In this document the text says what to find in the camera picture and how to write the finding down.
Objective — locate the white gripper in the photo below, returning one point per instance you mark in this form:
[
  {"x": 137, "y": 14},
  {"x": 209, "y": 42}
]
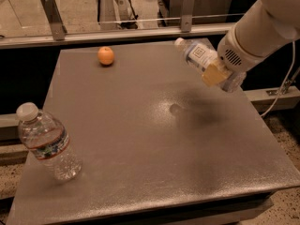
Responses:
[{"x": 229, "y": 55}]

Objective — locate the horizontal metal rail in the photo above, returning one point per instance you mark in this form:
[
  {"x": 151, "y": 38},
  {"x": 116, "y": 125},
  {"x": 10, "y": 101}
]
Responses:
[{"x": 200, "y": 30}]

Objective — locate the clear water bottle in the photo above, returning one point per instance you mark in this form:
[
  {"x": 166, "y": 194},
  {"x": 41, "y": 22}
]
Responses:
[{"x": 48, "y": 140}]

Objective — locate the metal rail bracket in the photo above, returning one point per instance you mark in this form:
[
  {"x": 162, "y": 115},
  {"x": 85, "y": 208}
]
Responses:
[
  {"x": 186, "y": 15},
  {"x": 57, "y": 27}
]

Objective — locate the left metal rail bracket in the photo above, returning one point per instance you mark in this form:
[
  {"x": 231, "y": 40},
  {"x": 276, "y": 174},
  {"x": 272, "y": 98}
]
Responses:
[{"x": 57, "y": 27}]

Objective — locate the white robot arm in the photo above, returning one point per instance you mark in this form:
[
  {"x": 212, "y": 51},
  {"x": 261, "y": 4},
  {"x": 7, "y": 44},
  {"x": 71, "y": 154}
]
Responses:
[{"x": 266, "y": 27}]

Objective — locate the orange fruit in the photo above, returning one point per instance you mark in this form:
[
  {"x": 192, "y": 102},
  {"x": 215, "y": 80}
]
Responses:
[{"x": 105, "y": 56}]

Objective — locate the right metal rail bracket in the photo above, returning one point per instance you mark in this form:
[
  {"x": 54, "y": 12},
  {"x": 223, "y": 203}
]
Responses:
[{"x": 186, "y": 15}]

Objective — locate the blue labelled plastic bottle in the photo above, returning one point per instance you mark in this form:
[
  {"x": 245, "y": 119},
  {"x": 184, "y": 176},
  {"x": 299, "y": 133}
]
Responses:
[{"x": 199, "y": 55}]

